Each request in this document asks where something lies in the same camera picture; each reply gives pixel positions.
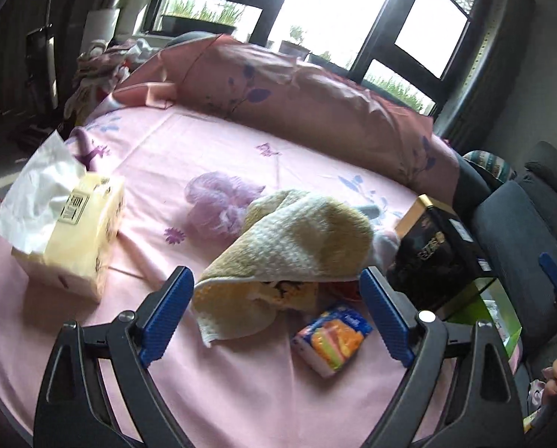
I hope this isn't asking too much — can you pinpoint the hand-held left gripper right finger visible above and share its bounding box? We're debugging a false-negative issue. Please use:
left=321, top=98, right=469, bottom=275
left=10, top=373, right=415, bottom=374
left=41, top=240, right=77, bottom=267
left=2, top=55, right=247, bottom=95
left=360, top=267, right=524, bottom=448

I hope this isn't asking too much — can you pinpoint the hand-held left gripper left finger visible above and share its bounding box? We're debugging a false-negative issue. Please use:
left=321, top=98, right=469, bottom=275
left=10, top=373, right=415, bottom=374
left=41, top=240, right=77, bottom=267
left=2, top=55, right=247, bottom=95
left=33, top=266, right=195, bottom=448

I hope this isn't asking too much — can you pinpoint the yellow white waffle towel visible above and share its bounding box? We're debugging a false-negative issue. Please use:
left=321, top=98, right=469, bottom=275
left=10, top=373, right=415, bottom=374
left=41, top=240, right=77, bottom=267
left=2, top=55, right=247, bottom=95
left=192, top=189, right=375, bottom=347

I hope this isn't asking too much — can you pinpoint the yellow soft tissue pack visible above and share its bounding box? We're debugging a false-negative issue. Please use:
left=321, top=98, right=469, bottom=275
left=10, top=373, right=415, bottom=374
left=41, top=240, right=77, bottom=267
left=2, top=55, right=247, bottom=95
left=0, top=131, right=126, bottom=302

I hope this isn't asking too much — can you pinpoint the colourful pocket tissue pack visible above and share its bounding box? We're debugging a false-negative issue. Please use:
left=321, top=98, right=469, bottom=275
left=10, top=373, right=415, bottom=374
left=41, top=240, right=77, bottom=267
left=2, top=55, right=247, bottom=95
left=291, top=302, right=373, bottom=378

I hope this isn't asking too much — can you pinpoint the grey upholstered chair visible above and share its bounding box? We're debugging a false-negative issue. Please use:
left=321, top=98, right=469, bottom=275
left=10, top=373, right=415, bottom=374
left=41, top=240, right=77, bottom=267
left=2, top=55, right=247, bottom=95
left=460, top=140, right=557, bottom=383

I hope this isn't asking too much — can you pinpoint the black tin with gold rim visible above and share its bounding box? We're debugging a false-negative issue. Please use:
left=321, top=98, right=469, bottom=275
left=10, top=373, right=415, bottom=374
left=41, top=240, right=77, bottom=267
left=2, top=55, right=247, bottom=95
left=385, top=195, right=498, bottom=320

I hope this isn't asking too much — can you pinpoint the green cardboard box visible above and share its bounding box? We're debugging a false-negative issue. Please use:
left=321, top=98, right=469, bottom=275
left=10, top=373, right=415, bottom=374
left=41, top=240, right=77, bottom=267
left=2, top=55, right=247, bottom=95
left=446, top=277, right=524, bottom=360

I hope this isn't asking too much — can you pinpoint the purple mesh bath pouf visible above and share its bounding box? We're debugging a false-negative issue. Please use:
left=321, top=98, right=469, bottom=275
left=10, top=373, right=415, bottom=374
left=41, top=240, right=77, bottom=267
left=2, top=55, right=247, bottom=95
left=185, top=172, right=266, bottom=243

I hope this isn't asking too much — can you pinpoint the striped colourful cloth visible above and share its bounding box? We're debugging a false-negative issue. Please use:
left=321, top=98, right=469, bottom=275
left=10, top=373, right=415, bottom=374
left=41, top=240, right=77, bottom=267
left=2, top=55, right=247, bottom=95
left=465, top=149, right=517, bottom=183

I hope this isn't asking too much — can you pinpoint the pink floral bed sheet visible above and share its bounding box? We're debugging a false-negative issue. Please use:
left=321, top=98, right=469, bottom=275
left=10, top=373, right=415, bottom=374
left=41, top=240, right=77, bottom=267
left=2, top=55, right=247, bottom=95
left=0, top=98, right=522, bottom=448

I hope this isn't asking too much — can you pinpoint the long black grass planter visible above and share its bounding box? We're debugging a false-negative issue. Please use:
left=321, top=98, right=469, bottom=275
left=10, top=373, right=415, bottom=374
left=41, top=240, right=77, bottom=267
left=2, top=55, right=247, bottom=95
left=362, top=72, right=436, bottom=113
left=159, top=0, right=246, bottom=38

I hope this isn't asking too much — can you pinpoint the pink floral pillow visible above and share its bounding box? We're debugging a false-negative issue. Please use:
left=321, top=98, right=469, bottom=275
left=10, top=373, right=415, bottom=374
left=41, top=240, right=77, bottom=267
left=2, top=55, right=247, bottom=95
left=159, top=34, right=461, bottom=206

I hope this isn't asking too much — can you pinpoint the pile of patterned clothes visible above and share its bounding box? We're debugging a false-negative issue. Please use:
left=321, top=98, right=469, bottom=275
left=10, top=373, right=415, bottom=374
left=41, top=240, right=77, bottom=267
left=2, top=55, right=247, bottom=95
left=64, top=40, right=153, bottom=122

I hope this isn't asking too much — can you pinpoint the stick vacuum cleaner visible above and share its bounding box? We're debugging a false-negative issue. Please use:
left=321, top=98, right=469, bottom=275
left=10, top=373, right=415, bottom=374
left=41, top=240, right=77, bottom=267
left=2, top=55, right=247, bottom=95
left=24, top=19, right=60, bottom=145

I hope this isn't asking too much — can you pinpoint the round plant pot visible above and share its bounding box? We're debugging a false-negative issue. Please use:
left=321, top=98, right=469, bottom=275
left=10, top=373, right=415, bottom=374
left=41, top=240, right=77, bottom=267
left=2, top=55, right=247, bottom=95
left=278, top=25, right=313, bottom=60

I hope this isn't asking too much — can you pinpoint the white cylinder container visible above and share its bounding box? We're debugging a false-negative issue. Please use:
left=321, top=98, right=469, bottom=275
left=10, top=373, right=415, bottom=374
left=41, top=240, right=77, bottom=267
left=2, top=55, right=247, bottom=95
left=85, top=9, right=121, bottom=52

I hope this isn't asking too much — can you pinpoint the black framed window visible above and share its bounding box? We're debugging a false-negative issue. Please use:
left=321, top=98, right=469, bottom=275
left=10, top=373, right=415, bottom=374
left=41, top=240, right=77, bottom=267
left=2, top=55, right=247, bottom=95
left=138, top=0, right=484, bottom=117

